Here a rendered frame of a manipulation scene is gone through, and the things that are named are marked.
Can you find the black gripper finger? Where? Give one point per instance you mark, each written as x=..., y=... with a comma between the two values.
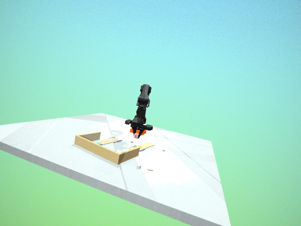
x=134, y=129
x=140, y=132

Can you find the orange polka-dot strip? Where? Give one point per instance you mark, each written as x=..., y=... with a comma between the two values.
x=146, y=145

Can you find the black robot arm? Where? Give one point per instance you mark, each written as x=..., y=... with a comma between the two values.
x=142, y=102

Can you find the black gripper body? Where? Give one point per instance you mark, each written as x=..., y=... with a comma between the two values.
x=146, y=127

